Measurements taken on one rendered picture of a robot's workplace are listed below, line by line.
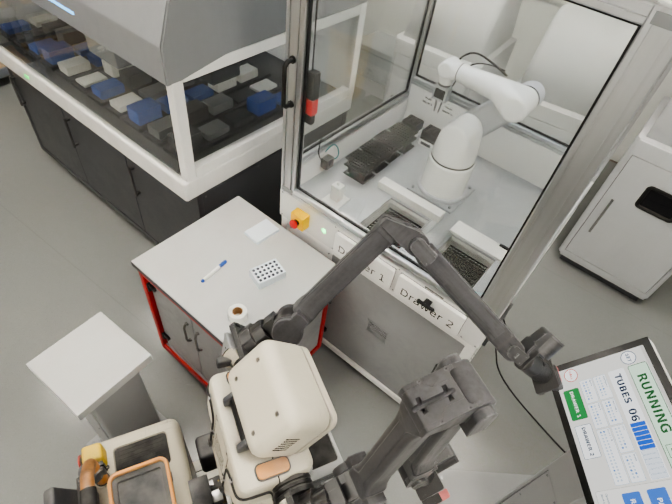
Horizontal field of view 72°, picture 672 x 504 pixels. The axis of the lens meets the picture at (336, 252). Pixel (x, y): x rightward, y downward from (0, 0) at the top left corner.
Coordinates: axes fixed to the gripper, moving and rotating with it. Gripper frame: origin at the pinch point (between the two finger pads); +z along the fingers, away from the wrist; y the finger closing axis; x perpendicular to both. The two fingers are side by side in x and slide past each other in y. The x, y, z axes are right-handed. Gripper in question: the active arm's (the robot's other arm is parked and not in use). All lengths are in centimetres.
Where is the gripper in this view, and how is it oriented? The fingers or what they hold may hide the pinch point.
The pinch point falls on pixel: (557, 384)
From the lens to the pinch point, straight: 149.6
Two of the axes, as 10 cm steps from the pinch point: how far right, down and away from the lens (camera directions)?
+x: -7.2, 4.6, 5.2
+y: 0.1, -7.4, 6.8
